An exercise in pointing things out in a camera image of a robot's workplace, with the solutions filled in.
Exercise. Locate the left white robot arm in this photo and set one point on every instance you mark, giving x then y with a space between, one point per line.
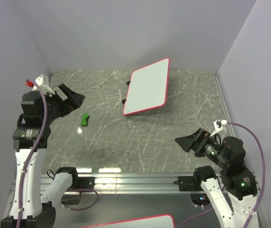
31 208

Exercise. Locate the aluminium mounting rail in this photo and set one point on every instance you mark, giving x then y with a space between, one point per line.
109 183

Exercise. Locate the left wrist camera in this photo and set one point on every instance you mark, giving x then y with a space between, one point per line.
32 104

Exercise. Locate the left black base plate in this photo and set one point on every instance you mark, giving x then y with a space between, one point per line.
85 183

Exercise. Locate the pink framed whiteboard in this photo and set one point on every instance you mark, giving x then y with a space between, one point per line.
148 88
159 221

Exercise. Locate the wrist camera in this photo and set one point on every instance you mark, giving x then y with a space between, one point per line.
232 150
32 104

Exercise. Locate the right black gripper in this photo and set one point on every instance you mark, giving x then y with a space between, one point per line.
196 141

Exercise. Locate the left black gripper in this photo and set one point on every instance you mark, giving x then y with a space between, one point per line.
78 98

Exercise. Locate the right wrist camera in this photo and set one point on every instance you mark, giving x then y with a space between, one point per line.
232 150

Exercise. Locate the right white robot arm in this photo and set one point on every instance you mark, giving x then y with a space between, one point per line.
233 194

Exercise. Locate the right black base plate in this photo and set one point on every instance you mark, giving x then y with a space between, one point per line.
188 183

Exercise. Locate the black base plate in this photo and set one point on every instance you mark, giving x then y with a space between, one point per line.
188 183
85 183

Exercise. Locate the green whiteboard eraser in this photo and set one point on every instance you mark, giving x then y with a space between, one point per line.
84 120

